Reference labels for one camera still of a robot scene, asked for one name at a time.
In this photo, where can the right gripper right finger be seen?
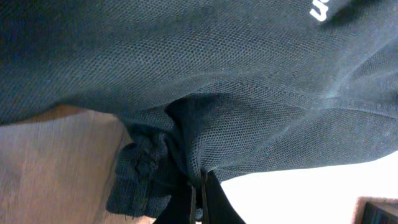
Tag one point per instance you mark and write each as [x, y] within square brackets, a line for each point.
[216, 206]

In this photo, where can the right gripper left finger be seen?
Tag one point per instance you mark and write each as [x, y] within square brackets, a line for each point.
[181, 208]

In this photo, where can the black t-shirt with white logo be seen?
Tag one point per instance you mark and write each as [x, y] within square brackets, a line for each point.
[233, 87]

